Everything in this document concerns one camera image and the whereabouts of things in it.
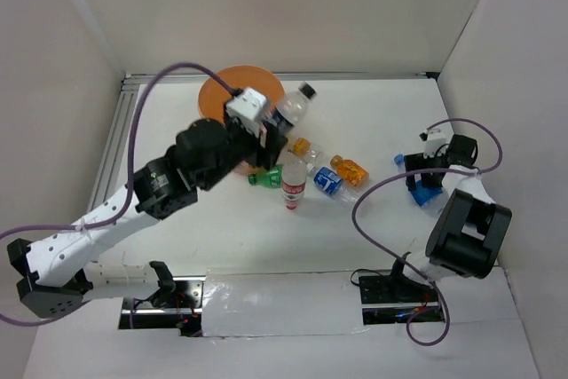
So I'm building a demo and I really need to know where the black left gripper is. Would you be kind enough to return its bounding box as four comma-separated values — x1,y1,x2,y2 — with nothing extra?
200,99,288,191

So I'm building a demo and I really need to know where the green plastic soda bottle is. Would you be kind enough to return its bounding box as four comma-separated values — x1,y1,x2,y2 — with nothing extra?
248,164,282,188

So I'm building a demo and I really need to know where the clear bottle red label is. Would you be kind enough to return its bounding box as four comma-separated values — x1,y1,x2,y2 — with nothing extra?
280,159,307,210

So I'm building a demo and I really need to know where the clear bottle black cap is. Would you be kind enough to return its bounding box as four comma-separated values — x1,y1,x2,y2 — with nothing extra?
270,82,317,135

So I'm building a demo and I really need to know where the clear bottle blue cap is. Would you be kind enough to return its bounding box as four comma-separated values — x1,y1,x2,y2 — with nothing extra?
393,153,444,208

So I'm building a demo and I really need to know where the orange juice bottle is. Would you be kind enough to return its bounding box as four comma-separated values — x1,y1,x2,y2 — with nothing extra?
329,155,369,188

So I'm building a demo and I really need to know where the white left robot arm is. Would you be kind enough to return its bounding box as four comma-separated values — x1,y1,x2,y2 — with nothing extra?
7,118,288,322

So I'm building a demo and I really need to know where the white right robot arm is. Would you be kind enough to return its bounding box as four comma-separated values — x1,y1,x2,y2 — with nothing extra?
387,129,512,301

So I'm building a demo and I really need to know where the orange capybara plastic bin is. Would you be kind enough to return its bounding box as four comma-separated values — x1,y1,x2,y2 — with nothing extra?
197,65,286,176

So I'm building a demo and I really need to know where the clear bottle yellow cap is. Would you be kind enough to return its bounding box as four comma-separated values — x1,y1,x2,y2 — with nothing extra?
286,134,324,165

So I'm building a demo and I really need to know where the clear bottle blue label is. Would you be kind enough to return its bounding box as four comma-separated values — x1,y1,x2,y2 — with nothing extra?
309,166,371,212

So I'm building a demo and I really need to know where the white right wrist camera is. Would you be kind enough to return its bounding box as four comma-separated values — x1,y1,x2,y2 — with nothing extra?
420,128,447,158

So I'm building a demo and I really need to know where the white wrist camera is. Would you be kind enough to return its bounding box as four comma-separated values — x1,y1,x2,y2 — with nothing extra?
420,128,447,158
225,87,272,123

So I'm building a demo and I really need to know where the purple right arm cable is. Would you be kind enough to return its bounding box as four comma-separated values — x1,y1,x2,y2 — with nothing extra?
351,117,504,347

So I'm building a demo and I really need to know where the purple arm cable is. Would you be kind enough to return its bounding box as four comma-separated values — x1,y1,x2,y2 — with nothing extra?
351,117,504,347
0,62,244,326

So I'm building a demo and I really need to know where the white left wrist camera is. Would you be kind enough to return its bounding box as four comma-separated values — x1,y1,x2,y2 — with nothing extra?
225,87,272,123

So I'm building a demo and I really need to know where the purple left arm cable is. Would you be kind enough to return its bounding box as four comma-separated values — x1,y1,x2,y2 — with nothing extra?
0,62,244,326

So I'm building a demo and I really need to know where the aluminium frame rail back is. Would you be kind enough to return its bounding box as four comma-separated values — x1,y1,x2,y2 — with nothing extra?
122,70,440,83

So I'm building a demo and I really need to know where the aluminium frame rail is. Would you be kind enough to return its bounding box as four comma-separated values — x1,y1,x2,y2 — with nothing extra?
86,77,139,212
122,70,440,83

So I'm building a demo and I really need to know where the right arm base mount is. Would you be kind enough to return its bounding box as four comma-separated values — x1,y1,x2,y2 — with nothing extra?
350,260,445,325

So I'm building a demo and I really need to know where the aluminium frame rail left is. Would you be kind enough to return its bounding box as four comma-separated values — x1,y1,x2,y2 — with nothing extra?
86,77,139,212

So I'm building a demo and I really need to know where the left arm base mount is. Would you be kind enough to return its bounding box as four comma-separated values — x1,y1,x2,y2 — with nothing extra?
118,275,206,337

